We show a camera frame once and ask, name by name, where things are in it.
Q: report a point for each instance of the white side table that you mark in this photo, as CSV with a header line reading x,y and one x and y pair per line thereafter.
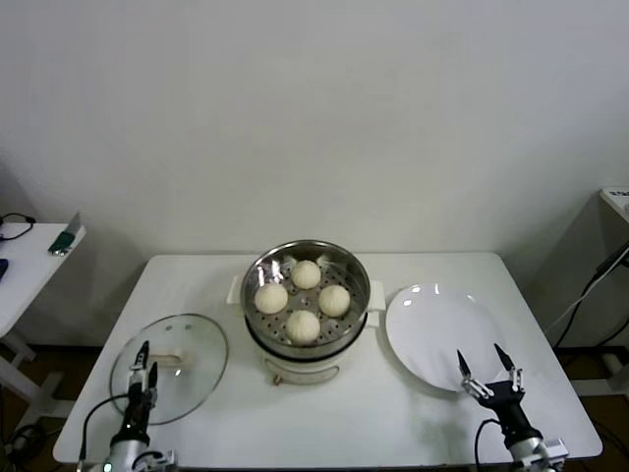
x,y
29,265

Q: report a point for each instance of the white cabinet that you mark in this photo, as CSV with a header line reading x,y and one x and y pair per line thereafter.
x,y
589,246

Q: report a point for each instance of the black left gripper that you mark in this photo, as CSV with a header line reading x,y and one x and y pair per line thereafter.
x,y
140,413

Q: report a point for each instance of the black power adapter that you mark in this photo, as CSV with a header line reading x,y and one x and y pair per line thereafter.
x,y
611,260

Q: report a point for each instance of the white round plate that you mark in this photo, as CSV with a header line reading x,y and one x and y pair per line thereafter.
x,y
432,329

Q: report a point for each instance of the dark blue object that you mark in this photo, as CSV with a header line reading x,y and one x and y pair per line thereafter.
x,y
3,269

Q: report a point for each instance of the steel steamer basket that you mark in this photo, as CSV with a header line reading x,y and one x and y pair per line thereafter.
x,y
356,285

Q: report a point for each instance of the floor power strip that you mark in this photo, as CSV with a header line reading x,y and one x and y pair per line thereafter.
x,y
19,442

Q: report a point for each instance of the white electric cooker pot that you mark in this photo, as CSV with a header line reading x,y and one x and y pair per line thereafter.
x,y
300,369

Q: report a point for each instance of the white steamed baozi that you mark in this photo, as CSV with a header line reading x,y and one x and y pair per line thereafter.
x,y
307,274
271,298
334,301
303,327

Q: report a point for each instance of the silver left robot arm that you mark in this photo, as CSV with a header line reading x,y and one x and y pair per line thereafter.
x,y
125,454

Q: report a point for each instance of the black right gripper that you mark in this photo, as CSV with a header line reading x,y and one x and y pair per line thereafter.
x,y
506,408

